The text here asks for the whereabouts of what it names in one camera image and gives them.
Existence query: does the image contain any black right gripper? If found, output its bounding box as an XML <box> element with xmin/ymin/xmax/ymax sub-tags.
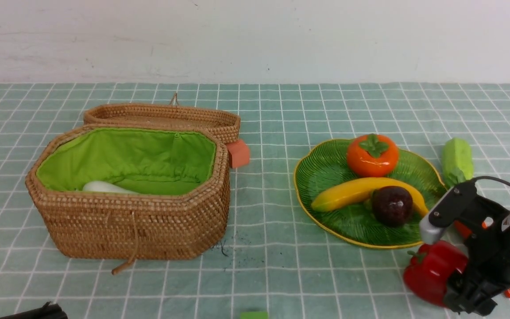
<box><xmin>443</xmin><ymin>263</ymin><xmax>510</xmax><ymax>316</ymax></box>

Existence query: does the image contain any red bell pepper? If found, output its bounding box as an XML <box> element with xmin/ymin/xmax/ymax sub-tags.
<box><xmin>403</xmin><ymin>241</ymin><xmax>469</xmax><ymax>307</ymax></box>

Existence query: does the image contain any green cucumber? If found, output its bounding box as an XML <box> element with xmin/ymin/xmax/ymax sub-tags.
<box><xmin>441</xmin><ymin>137</ymin><xmax>474</xmax><ymax>188</ymax></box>

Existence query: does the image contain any orange carrot with leaves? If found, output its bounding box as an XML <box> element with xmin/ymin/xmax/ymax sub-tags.
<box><xmin>445</xmin><ymin>168</ymin><xmax>510</xmax><ymax>299</ymax></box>

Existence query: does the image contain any purple mangosteen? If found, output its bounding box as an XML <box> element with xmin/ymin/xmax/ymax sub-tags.
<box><xmin>371</xmin><ymin>186</ymin><xmax>413</xmax><ymax>228</ymax></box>

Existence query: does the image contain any yellow banana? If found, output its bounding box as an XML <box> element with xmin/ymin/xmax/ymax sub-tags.
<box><xmin>310</xmin><ymin>177</ymin><xmax>429</xmax><ymax>217</ymax></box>

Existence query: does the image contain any orange persimmon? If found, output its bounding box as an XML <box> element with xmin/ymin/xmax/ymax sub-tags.
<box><xmin>347</xmin><ymin>133</ymin><xmax>399</xmax><ymax>177</ymax></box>

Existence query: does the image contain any white radish with leaves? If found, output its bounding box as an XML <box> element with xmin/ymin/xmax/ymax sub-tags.
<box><xmin>82</xmin><ymin>180</ymin><xmax>139</xmax><ymax>195</ymax></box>

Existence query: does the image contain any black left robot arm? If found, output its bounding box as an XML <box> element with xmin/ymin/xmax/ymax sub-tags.
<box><xmin>0</xmin><ymin>302</ymin><xmax>68</xmax><ymax>319</ymax></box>

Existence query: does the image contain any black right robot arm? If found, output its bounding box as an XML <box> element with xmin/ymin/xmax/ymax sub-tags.
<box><xmin>434</xmin><ymin>179</ymin><xmax>510</xmax><ymax>316</ymax></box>

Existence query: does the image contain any green leaf-shaped glass plate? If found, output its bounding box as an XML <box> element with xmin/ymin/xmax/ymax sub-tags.
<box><xmin>293</xmin><ymin>139</ymin><xmax>446</xmax><ymax>249</ymax></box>

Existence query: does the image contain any green checked tablecloth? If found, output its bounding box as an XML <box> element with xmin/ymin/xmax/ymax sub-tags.
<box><xmin>0</xmin><ymin>82</ymin><xmax>510</xmax><ymax>319</ymax></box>

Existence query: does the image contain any green foam block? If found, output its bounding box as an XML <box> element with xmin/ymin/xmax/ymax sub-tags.
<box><xmin>240</xmin><ymin>311</ymin><xmax>269</xmax><ymax>319</ymax></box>

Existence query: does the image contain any orange foam cube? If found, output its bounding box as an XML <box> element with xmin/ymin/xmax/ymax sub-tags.
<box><xmin>225</xmin><ymin>139</ymin><xmax>251</xmax><ymax>169</ymax></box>

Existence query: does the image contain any woven wicker basket lid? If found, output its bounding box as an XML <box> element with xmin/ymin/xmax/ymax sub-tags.
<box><xmin>83</xmin><ymin>93</ymin><xmax>241</xmax><ymax>144</ymax></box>

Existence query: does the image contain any woven wicker basket green lining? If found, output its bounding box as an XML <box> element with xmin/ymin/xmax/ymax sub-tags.
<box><xmin>25</xmin><ymin>124</ymin><xmax>231</xmax><ymax>261</ymax></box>

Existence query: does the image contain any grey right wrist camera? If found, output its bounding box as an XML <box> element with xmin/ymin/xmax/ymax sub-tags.
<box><xmin>419</xmin><ymin>176</ymin><xmax>510</xmax><ymax>244</ymax></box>

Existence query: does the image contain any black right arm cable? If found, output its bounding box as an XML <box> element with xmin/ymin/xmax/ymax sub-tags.
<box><xmin>472</xmin><ymin>175</ymin><xmax>510</xmax><ymax>198</ymax></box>

